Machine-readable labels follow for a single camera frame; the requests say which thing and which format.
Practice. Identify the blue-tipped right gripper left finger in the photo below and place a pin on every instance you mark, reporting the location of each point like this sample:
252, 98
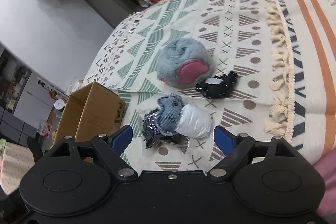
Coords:
108, 150

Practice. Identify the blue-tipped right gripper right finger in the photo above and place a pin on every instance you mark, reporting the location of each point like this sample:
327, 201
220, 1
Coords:
236, 150

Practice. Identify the black sequin pouch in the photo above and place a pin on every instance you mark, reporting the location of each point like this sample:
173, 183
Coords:
153, 137

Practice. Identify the white shiny pouch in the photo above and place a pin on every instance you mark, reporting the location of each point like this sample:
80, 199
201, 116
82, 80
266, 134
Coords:
194, 122

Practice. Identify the black stitched fabric toy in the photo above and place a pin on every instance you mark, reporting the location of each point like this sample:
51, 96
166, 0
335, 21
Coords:
218, 86

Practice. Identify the grey blue felt toy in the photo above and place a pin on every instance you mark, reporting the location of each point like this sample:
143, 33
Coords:
169, 113

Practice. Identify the grey pink plush toy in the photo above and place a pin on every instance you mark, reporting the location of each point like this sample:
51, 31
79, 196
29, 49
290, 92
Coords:
183, 63

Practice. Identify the open cardboard box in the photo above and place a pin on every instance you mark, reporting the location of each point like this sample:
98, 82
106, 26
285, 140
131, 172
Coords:
90, 111

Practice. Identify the pink bed sheet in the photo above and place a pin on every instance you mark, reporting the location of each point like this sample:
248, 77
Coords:
327, 169

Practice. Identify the patterned white green blanket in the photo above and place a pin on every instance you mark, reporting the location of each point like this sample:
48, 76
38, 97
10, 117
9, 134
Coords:
283, 52

